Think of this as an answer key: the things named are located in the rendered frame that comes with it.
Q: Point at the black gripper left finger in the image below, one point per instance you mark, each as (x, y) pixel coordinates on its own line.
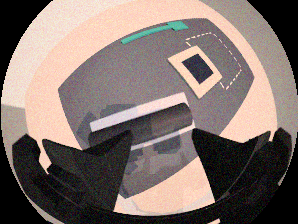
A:
(100, 168)

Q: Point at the teal flat trowel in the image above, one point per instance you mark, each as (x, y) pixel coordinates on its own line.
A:
(176, 26)

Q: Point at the peach square tile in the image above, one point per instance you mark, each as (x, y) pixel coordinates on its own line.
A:
(196, 69)

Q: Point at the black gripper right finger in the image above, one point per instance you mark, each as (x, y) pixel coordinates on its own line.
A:
(224, 160)

